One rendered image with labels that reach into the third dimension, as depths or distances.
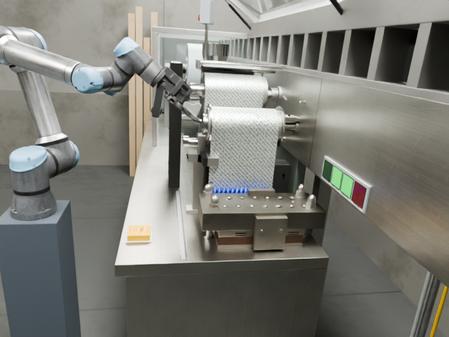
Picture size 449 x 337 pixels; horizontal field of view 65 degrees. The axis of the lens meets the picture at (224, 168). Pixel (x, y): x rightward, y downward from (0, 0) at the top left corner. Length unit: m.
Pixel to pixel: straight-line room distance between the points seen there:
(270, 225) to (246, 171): 0.24
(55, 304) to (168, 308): 0.52
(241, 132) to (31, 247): 0.83
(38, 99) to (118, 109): 3.17
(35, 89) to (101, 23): 3.16
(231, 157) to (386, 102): 0.57
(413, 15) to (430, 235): 0.43
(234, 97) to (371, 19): 0.64
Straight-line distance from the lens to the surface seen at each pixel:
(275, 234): 1.14
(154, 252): 1.14
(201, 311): 1.20
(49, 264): 1.45
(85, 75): 1.13
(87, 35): 4.59
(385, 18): 0.94
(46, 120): 1.46
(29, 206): 1.40
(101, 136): 4.69
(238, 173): 1.26
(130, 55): 1.21
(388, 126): 0.86
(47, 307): 1.56
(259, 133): 1.24
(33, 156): 1.35
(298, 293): 1.25
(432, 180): 0.75
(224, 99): 1.43
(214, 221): 1.10
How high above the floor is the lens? 1.50
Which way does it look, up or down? 19 degrees down
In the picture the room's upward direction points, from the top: 4 degrees clockwise
